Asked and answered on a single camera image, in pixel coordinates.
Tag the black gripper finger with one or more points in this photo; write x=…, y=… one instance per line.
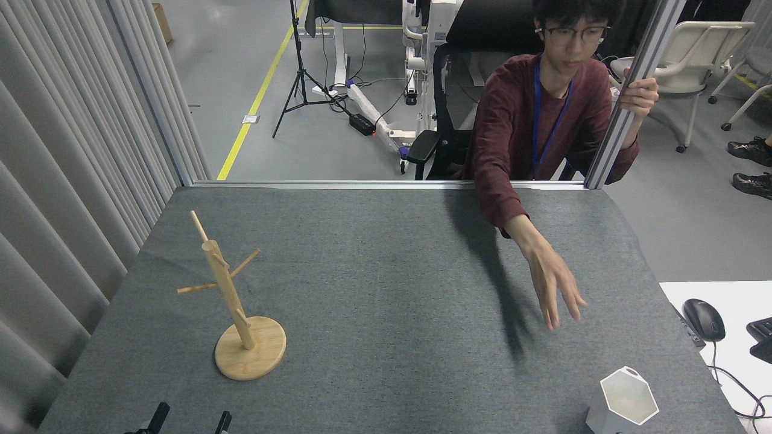
x=224, y=423
x=158, y=419

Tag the white hexagonal cup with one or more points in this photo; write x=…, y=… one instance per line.
x=627, y=395

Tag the wooden cup rack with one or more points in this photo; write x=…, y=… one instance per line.
x=250, y=355

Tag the person's right hand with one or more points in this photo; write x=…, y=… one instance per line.
x=555, y=283

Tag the person's left hand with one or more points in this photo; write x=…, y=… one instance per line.
x=640, y=96

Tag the grey felt table cover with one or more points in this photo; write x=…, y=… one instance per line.
x=392, y=271

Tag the grey pleated curtain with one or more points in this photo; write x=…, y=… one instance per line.
x=48, y=181

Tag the white floor plate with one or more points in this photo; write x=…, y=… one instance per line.
x=251, y=119

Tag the black power strip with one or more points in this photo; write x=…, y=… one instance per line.
x=362, y=124

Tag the black office chair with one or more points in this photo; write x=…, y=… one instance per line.
x=422, y=147

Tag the white stand on wheels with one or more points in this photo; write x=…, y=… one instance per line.
x=368, y=105

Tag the white desk with black cloth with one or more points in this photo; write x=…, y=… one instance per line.
x=339, y=54

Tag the black tripod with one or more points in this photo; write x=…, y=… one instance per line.
x=297, y=36

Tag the cardboard box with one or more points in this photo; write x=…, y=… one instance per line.
x=161, y=24

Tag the person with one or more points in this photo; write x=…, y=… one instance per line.
x=512, y=120

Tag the black labelled bar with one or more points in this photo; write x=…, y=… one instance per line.
x=692, y=333

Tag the black computer mouse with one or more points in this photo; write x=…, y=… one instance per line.
x=704, y=319

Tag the person's glasses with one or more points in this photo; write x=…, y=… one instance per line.
x=567, y=34

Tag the white side table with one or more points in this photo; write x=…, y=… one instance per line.
x=736, y=295

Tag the black keyboard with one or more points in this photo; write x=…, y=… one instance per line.
x=761, y=340

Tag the black shoe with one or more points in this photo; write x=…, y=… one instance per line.
x=754, y=184
x=751, y=150

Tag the white chair on wheels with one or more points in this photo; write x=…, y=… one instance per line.
x=693, y=54

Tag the grey chair with white legs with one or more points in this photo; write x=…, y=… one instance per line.
x=759, y=60

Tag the silver table rail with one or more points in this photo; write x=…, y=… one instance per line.
x=332, y=184

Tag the silver post with slots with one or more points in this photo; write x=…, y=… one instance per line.
x=648, y=60

